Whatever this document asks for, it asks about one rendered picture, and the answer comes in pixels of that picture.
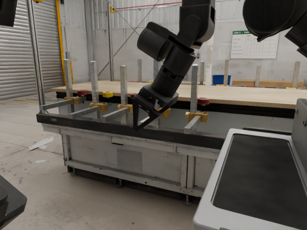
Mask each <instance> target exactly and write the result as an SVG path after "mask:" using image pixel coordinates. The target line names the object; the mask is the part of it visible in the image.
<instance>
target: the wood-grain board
mask: <svg viewBox="0 0 307 230"><path fill-rule="evenodd" d="M148 84H150V83H138V82H127V96H128V97H131V94H133V93H139V91H140V89H141V88H142V87H143V86H145V85H148ZM72 88H73V93H77V91H78V90H87V92H88V94H92V88H91V83H85V84H77V85H72ZM51 91H53V92H66V86H63V87H57V88H51ZM98 91H99V95H103V94H102V93H103V92H107V91H110V92H113V96H121V83H120V82H117V81H99V82H98ZM176 92H177V93H178V94H179V96H178V99H177V100H179V101H191V85H190V84H180V86H179V87H178V89H177V91H176ZM197 98H209V99H210V103H217V104H230V105H248V106H261V107H274V108H286V109H296V102H297V99H298V98H302V99H307V90H306V89H275V88H254V87H233V86H211V85H198V95H197Z"/></svg>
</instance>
